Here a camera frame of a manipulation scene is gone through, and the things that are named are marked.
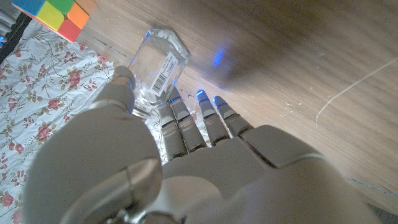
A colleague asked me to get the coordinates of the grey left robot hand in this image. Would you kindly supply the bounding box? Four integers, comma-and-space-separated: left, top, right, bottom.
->
20, 65, 383, 224

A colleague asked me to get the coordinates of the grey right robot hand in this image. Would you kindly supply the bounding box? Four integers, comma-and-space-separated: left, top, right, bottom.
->
0, 7, 16, 46

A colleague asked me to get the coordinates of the multicolour rubiks cube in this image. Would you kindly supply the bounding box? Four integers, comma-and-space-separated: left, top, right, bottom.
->
11, 0, 90, 44

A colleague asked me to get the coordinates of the floral backdrop cloth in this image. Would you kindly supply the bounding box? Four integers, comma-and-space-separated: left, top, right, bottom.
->
0, 20, 215, 224

